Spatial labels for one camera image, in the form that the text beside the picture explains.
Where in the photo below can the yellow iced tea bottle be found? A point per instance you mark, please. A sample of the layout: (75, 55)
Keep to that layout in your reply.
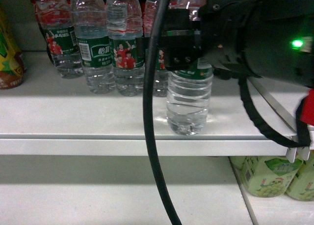
(12, 66)

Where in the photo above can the rear water bottle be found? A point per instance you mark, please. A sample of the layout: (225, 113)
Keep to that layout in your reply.
(161, 74)

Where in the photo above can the lower white shelf board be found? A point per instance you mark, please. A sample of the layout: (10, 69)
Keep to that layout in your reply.
(120, 204)

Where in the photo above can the green grape drink bottle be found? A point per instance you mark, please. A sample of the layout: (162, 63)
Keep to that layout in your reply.
(302, 186)
(268, 176)

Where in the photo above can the white metal shelf board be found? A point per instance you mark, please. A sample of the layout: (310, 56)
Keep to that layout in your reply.
(49, 115)

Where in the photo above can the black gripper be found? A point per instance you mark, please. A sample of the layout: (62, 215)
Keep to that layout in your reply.
(217, 35)

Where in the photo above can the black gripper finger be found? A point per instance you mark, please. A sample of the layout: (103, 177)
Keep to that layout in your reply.
(142, 46)

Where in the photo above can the green grape drink bottle right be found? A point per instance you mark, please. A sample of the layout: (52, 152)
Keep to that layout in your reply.
(302, 186)

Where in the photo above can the green grape drink bottle left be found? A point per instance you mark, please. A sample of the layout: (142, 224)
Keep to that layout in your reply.
(268, 176)

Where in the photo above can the far left water bottle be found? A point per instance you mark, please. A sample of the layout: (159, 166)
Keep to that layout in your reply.
(56, 22)

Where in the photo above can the water bottle green label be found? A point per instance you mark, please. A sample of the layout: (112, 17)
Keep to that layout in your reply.
(188, 98)
(89, 20)

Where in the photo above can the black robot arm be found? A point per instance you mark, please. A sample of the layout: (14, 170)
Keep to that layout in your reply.
(259, 38)

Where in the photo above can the white right neighbouring shelf board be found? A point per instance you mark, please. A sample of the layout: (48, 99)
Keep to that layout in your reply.
(277, 102)

